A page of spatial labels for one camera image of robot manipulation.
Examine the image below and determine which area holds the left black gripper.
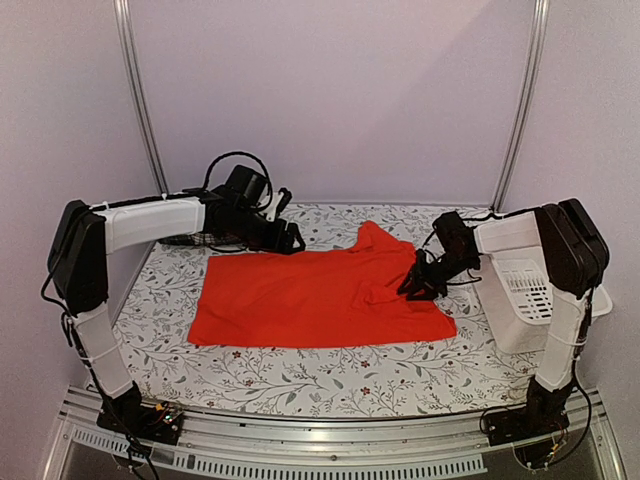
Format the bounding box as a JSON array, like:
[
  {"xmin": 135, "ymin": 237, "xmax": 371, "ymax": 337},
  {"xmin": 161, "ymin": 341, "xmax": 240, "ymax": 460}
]
[{"xmin": 223, "ymin": 206, "xmax": 307, "ymax": 255}]

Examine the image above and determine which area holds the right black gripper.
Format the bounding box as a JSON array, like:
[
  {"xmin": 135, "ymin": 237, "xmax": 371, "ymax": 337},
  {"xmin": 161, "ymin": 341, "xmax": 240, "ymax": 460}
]
[{"xmin": 397, "ymin": 250, "xmax": 477, "ymax": 300}]

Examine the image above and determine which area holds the red garment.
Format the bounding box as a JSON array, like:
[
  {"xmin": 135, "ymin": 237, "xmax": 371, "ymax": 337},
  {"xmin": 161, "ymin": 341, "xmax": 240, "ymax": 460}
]
[{"xmin": 188, "ymin": 221, "xmax": 457, "ymax": 349}]

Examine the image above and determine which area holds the black white plaid skirt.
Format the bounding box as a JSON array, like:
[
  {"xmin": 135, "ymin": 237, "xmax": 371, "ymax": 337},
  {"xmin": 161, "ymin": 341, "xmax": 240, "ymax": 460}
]
[{"xmin": 159, "ymin": 232, "xmax": 244, "ymax": 247}]

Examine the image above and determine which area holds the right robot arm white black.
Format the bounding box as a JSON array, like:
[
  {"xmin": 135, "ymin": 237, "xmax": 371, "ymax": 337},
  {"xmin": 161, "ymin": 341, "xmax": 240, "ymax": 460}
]
[{"xmin": 397, "ymin": 198, "xmax": 610, "ymax": 436}]

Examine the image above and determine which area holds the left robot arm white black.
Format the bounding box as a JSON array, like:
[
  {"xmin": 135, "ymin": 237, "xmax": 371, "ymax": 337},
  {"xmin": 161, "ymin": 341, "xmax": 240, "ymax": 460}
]
[{"xmin": 40, "ymin": 150, "xmax": 306, "ymax": 434}]

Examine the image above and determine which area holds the white plastic laundry bin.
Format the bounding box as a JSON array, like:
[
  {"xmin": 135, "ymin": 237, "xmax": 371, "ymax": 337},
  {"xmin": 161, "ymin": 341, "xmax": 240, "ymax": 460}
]
[{"xmin": 477, "ymin": 249, "xmax": 614, "ymax": 354}]

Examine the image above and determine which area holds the floral patterned table cloth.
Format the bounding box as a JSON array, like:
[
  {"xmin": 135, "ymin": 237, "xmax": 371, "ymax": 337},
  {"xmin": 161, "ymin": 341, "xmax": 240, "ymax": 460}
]
[{"xmin": 102, "ymin": 202, "xmax": 561, "ymax": 419}]

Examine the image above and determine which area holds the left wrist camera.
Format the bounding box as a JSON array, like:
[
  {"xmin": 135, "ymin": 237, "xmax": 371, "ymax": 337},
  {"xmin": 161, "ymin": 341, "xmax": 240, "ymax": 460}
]
[{"xmin": 260, "ymin": 187, "xmax": 292, "ymax": 222}]

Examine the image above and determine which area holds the front aluminium rail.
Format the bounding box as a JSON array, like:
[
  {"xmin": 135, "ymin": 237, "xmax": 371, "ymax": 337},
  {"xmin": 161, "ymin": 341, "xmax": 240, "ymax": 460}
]
[{"xmin": 43, "ymin": 387, "xmax": 632, "ymax": 479}]

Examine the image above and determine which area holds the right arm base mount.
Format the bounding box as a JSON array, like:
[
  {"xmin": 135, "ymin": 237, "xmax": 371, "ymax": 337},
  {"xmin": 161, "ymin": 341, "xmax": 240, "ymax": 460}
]
[{"xmin": 479, "ymin": 401, "xmax": 570, "ymax": 446}]

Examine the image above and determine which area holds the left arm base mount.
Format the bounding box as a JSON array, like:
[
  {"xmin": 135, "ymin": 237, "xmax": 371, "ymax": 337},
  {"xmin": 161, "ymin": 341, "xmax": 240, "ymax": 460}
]
[{"xmin": 96, "ymin": 396, "xmax": 184, "ymax": 446}]

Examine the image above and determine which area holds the left aluminium frame post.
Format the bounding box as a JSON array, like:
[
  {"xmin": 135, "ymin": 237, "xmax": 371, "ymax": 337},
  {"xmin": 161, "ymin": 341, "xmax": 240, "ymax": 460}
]
[{"xmin": 113, "ymin": 0, "xmax": 169, "ymax": 194}]

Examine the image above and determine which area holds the aluminium frame post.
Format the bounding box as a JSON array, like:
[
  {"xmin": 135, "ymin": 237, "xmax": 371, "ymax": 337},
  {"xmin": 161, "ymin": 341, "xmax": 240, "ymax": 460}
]
[
  {"xmin": 490, "ymin": 0, "xmax": 550, "ymax": 212},
  {"xmin": 113, "ymin": 0, "xmax": 169, "ymax": 194}
]

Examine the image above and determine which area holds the right aluminium frame post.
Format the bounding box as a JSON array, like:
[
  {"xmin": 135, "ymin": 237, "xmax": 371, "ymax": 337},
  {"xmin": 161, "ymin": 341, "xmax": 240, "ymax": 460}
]
[{"xmin": 490, "ymin": 0, "xmax": 550, "ymax": 212}]

